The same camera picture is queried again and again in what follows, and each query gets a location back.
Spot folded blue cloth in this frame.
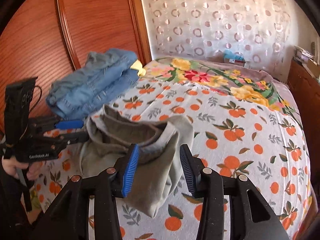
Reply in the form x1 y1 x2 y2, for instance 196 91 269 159
46 49 139 121

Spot wooden headboard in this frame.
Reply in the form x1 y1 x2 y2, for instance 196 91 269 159
0 0 152 137

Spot circle-patterned sheer curtain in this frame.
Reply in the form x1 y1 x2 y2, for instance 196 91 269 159
138 0 295 58

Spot cardboard box with blue cloth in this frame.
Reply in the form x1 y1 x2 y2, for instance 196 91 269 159
223 49 247 67

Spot grey pants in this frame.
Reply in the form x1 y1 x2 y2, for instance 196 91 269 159
79 104 195 218

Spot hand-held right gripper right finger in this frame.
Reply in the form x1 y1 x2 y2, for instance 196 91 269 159
179 144 290 240

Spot orange-print bedsheet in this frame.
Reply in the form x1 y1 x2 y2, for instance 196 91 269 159
32 76 316 240

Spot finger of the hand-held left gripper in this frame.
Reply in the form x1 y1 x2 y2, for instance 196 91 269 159
42 131 90 147
37 116 85 131

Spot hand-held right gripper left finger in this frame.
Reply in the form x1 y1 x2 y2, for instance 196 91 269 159
35 144 140 240

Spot floral blanket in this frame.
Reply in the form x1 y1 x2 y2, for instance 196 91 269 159
142 57 303 122

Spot yellow plush toy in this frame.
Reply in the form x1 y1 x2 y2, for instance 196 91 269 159
130 59 147 77

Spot black cable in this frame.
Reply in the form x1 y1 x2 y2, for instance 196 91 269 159
31 85 42 112

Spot person's left hand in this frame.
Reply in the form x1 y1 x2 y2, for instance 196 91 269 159
2 158 38 181

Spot wooden cabinet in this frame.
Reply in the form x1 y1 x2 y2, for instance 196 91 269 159
287 59 320 112

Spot pile of papers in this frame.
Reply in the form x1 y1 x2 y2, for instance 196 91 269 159
294 45 316 63

